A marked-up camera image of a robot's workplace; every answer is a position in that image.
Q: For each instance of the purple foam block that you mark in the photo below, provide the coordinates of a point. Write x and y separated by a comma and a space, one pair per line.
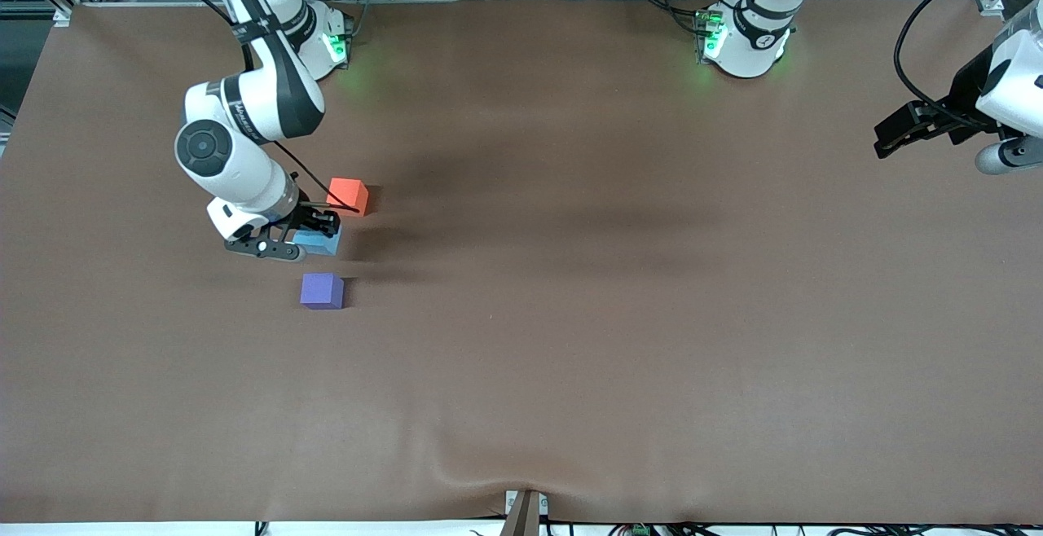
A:
321, 291

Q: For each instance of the brown table mat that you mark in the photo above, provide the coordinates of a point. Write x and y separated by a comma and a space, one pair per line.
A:
570, 357

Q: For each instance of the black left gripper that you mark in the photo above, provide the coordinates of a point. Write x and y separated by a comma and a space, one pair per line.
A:
969, 86

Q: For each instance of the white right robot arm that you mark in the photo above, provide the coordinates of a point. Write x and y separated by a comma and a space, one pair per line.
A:
244, 104

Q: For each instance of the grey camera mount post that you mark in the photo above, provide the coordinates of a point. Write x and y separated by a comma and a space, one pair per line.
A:
522, 516

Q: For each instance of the orange foam block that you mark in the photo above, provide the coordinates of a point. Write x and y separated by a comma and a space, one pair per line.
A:
349, 194

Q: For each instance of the blue foam block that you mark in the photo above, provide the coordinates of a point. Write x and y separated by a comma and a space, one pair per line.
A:
322, 243

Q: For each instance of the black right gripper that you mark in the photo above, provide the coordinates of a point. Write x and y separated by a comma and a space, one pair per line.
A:
312, 213

